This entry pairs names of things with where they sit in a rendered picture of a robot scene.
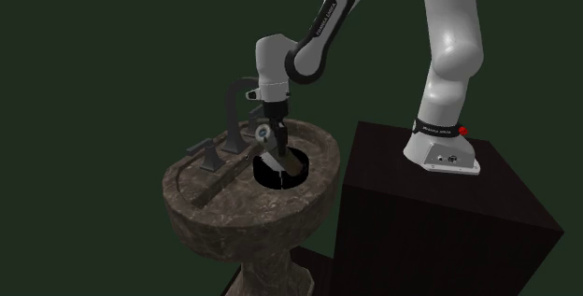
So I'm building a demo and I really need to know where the black round bowl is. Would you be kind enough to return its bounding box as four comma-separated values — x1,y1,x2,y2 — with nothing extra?
251,146,311,191

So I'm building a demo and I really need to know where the dark grey faucet handle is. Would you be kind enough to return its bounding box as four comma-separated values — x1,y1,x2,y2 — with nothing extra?
185,138,226,173

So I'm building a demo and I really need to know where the brown bottle with silver cap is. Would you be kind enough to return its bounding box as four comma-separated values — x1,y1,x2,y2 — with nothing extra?
254,123,306,178

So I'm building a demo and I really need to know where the dark robot stand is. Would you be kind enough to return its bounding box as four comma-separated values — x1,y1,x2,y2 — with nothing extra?
328,120,566,296

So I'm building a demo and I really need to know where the brown marble pedestal sink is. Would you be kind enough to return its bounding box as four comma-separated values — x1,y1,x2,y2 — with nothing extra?
162,118,341,296

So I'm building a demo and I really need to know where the dark grey faucet spout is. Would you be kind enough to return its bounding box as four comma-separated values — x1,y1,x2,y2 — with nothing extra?
220,77,262,156

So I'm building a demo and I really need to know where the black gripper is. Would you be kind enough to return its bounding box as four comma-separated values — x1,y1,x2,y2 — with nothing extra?
263,100,291,158

